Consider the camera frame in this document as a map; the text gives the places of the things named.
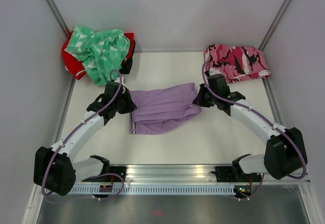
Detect purple trousers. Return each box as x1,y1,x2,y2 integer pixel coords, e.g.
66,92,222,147
130,82,202,135

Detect pink camouflage trousers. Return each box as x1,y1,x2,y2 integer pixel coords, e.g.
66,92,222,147
204,44,272,83

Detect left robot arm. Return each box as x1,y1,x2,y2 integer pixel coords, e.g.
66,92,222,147
33,82,136,196

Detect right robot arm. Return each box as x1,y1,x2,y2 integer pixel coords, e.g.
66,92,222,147
193,74,308,181

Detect black garment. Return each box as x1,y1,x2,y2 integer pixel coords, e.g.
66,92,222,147
119,39,136,75

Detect green tie-dye garment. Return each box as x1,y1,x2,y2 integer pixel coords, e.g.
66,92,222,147
65,25,131,86

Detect red garment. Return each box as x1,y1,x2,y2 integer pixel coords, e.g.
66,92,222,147
61,31,134,80

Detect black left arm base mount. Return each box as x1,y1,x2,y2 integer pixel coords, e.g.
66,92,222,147
82,166,127,183

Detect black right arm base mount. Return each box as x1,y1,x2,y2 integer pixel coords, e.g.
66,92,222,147
210,166,262,183

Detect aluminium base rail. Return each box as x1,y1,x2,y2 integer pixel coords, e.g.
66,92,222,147
111,164,311,185

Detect white slotted cable duct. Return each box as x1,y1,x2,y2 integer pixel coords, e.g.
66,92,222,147
69,184,235,196

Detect aluminium frame post left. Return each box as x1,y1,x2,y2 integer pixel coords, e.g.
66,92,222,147
45,0,70,37

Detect aluminium frame post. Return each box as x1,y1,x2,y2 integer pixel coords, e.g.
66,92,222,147
45,0,70,37
259,0,293,51

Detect aluminium frame post right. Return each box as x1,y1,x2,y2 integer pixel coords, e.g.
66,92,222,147
259,0,293,51

